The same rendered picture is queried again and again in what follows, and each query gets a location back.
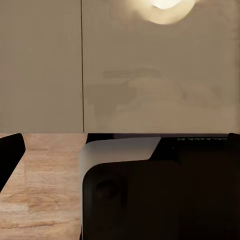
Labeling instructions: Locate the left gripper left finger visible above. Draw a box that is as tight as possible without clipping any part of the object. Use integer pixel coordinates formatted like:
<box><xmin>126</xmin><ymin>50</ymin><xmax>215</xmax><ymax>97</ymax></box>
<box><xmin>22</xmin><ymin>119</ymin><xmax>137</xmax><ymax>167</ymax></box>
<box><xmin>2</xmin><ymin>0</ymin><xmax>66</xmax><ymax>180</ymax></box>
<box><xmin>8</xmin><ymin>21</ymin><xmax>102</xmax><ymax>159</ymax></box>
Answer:
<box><xmin>0</xmin><ymin>133</ymin><xmax>26</xmax><ymax>192</ymax></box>

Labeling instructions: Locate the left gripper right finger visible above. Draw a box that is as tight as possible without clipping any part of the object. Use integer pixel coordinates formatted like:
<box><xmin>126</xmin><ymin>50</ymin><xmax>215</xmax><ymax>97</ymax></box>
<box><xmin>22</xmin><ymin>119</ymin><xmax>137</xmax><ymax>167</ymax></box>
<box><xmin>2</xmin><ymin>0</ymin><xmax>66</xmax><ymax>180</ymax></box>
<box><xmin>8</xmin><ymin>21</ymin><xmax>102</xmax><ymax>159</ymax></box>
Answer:
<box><xmin>224</xmin><ymin>133</ymin><xmax>240</xmax><ymax>172</ymax></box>

